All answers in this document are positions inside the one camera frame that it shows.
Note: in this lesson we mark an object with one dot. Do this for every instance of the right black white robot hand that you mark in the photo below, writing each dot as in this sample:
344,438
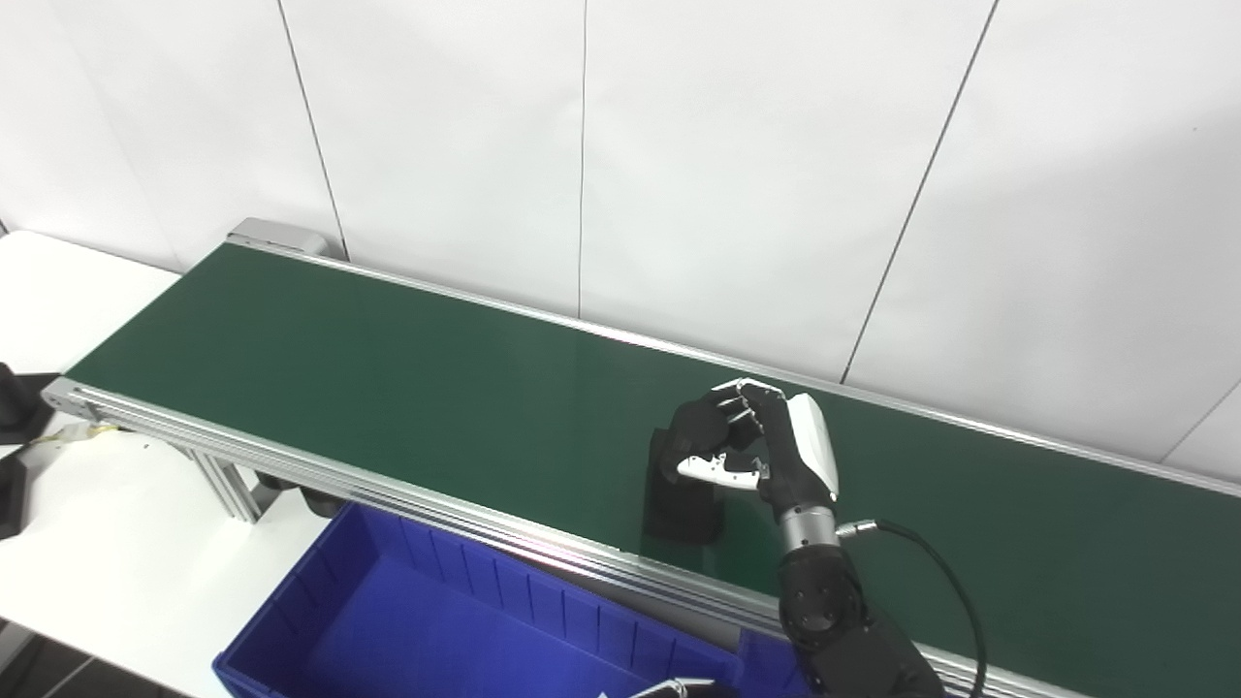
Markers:
795,456

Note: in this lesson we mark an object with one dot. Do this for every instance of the aluminium conveyor leg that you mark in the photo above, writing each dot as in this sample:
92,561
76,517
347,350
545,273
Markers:
228,490

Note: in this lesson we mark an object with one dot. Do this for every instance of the green conveyor belt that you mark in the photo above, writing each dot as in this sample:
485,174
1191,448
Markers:
388,378
436,519

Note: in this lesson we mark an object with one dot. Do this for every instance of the black conveyor underside roller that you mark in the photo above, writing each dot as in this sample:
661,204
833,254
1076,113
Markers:
320,502

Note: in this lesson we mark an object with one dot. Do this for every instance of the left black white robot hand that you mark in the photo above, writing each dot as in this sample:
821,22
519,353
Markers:
679,690

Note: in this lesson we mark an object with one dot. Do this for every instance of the pale yellow tape scrap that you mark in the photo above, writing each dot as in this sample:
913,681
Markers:
78,436

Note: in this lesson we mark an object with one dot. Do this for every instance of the black cylinder block part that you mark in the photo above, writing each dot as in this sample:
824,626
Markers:
684,514

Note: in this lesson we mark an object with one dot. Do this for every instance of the black block on table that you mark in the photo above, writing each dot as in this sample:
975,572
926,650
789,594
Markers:
10,499
19,407

